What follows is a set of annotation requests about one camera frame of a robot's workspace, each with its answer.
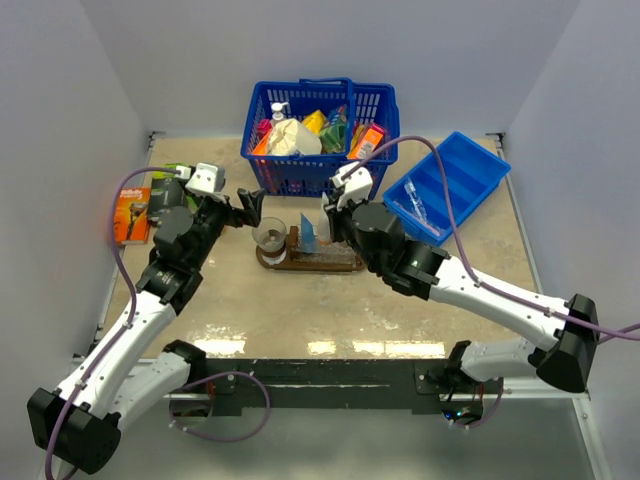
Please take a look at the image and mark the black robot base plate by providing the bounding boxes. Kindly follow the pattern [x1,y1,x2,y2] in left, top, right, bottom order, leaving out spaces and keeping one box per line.
[187,358,500,416]

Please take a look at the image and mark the blue toothpaste tube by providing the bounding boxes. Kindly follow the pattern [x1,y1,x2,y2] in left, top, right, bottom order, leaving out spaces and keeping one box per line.
[299,213,316,254]

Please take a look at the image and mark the aluminium frame rail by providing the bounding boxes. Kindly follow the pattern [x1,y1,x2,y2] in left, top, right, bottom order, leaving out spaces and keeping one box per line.
[572,393,613,480]

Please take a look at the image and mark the pink toothbrush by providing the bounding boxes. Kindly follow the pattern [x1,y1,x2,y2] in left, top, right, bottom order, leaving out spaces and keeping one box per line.
[412,216,441,237]

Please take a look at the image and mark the black green Gillette box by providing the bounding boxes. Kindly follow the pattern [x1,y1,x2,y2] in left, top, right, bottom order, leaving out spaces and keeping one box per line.
[147,171,189,225]

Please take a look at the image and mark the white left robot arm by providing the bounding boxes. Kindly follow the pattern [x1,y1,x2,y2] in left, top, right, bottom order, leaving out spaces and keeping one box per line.
[27,189,266,479]

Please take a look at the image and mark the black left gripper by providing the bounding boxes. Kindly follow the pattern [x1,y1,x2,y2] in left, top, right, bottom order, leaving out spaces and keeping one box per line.
[190,187,263,269]

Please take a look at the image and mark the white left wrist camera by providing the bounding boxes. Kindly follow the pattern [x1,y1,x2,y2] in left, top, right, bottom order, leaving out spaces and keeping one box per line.
[175,163,225,197]

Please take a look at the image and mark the orange Gillette Fusion5 box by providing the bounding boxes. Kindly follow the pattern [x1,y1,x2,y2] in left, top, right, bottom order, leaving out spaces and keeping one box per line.
[113,187,151,246]

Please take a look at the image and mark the magenta small box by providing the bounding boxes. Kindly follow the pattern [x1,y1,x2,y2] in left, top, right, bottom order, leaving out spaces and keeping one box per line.
[256,118,273,142]

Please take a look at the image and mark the oval wooden tray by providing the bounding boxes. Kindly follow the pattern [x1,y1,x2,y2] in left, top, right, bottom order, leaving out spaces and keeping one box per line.
[256,228,365,273]

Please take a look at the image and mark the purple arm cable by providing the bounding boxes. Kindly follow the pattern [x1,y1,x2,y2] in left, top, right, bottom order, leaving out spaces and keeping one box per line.
[349,134,640,430]
[44,165,271,480]

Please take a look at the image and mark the white pump dispenser bottle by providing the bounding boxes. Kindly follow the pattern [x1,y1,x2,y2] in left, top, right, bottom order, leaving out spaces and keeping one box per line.
[270,102,289,123]

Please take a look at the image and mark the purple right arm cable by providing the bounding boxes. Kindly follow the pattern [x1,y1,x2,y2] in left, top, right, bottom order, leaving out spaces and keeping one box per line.
[349,134,640,430]

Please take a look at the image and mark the yellow snack packet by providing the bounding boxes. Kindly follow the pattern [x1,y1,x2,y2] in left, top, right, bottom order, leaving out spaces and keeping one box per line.
[302,109,327,136]

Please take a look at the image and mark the blue plastic divided bin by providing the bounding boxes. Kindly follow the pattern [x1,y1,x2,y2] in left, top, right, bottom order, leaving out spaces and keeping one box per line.
[383,132,511,246]

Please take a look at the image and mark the orange scrub pack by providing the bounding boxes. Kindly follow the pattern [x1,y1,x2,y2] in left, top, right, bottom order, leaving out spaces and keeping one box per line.
[252,135,269,156]

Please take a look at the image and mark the green sponge pack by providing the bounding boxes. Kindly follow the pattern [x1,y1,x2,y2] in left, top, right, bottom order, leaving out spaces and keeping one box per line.
[318,104,348,154]

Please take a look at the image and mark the white wrapped toothbrush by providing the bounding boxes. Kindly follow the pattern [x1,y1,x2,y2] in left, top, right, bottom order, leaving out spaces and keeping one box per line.
[404,179,429,225]

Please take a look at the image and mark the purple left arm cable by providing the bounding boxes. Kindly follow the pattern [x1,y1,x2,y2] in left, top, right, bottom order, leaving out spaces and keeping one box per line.
[44,165,271,480]

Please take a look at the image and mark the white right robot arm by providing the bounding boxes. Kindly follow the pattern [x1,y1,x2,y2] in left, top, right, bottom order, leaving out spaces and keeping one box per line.
[324,202,600,393]

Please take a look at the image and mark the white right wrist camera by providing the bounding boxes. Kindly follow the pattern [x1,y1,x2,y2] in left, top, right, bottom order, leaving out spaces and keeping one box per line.
[326,161,373,211]

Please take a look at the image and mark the orange cardboard box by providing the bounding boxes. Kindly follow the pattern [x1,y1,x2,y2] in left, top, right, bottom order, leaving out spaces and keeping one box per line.
[347,122,386,160]

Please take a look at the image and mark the clear plastic cup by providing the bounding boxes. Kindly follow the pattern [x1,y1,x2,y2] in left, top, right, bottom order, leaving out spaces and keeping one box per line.
[252,217,287,265]

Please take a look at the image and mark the blue plastic shopping basket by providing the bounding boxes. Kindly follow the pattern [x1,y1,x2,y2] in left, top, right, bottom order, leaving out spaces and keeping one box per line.
[240,77,400,197]

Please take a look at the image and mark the white crumpled paper bag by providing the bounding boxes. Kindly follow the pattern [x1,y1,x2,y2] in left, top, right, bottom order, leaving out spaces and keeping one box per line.
[267,119,322,156]

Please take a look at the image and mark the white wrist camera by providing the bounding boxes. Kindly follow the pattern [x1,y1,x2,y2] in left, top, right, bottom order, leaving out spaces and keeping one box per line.
[175,163,225,197]
[326,161,373,211]

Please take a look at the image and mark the clear acrylic toothbrush holder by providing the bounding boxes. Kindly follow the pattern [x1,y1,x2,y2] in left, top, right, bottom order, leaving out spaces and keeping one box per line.
[287,225,365,272]

